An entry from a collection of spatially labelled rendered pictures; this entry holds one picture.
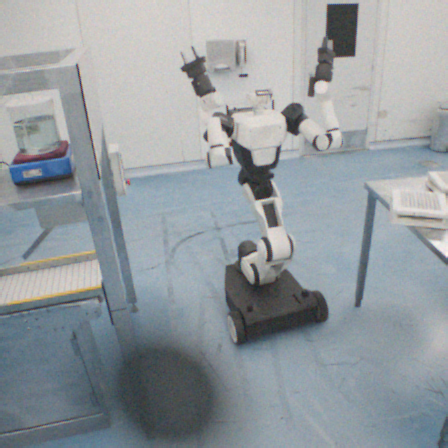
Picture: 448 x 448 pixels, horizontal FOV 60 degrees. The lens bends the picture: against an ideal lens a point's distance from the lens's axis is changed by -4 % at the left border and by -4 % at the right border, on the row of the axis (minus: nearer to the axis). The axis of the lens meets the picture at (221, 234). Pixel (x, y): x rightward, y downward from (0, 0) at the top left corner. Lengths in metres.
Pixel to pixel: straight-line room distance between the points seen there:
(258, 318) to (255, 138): 0.99
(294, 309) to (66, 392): 1.29
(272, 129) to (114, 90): 3.04
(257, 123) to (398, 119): 4.02
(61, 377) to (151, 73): 3.69
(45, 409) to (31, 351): 0.35
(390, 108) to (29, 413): 5.22
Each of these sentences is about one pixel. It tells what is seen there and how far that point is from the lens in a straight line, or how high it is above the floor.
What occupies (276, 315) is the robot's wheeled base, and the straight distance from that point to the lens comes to 2.38.
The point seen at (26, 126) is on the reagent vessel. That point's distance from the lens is 1.44.
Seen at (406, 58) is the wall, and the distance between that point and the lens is 5.84.
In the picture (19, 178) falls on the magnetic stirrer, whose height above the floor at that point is 1.30.
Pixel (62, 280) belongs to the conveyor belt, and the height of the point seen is 0.83.
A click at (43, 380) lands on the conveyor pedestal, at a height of 0.41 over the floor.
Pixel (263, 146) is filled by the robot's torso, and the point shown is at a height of 1.10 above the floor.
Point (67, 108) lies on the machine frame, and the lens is 1.25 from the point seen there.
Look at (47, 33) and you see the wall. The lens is 4.96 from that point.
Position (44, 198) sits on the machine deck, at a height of 1.27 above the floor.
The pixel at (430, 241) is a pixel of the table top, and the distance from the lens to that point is 1.86.
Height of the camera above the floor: 1.73
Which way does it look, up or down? 29 degrees down
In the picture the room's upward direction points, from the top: 4 degrees counter-clockwise
